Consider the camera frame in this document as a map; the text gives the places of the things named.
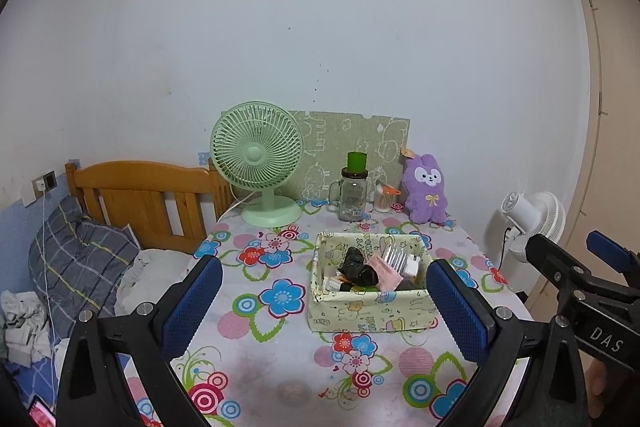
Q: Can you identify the glass jar with green lid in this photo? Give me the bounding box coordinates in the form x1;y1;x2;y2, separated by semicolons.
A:
327;152;376;222

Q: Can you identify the black plastic bag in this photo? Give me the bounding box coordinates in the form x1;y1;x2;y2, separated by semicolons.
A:
337;247;381;288

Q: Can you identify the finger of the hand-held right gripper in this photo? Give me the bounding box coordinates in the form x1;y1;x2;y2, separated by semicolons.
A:
587;231;640;290
525;233;638;315

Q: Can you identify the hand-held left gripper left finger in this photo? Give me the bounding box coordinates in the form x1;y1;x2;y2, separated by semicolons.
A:
56;255;224;427

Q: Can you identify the beige door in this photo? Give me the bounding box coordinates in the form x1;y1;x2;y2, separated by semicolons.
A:
525;0;640;323

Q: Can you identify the phone with pink screen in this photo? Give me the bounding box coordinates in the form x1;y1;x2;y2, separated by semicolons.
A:
27;399;57;427

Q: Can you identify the floral tablecloth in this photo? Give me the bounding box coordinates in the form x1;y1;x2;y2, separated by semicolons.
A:
120;199;536;427

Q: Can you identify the white charging cable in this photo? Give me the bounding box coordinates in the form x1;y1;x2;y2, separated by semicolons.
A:
39;189;57;408

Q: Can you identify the grey plaid pillow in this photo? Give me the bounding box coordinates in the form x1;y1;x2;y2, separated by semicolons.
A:
28;197;141;338

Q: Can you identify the pile of clothes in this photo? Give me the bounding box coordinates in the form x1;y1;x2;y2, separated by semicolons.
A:
0;289;53;365

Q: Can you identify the purple plush bunny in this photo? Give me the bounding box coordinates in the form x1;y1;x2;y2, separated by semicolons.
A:
401;150;449;224

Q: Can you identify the green printed board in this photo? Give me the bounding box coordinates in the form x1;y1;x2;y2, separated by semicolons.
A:
287;109;411;202

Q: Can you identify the clear plastic tube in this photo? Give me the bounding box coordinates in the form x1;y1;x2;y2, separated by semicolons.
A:
381;243;408;273

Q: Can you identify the cartoon tissue pack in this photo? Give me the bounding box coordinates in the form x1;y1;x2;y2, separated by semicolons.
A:
402;257;426;280

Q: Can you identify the person's right hand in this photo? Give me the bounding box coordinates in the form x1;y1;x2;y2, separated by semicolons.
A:
585;357;609;425

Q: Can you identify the snack packet with orange print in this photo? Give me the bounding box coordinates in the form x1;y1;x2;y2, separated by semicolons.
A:
322;274;351;293

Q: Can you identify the small jar with orange lid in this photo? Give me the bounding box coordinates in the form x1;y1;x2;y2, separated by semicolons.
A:
374;182;401;212

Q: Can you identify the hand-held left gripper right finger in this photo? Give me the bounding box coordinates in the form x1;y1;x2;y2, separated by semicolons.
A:
425;258;589;427

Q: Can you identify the white bedding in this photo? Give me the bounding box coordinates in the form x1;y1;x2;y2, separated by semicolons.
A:
115;249;193;318

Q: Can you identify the yellow fabric storage box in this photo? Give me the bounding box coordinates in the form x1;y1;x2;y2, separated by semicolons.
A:
306;232;441;333

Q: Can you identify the wooden bed headboard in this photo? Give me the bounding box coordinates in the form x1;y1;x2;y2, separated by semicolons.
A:
65;160;236;254

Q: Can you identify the green desk fan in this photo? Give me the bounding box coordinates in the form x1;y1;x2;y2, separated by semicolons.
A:
210;103;304;227

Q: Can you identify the white standing fan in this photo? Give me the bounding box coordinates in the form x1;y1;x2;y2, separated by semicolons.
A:
500;191;567;293

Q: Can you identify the pink packet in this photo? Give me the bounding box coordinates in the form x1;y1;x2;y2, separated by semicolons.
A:
369;254;403;293

